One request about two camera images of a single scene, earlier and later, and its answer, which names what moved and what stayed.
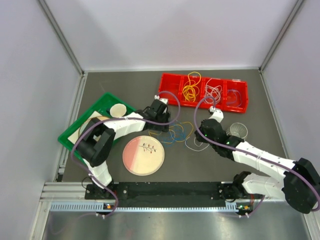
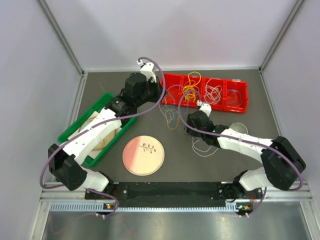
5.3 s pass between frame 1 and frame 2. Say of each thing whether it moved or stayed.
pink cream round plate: stayed
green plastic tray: stayed
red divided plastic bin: stayed
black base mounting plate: stayed
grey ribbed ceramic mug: stayed
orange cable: moved
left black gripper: moved
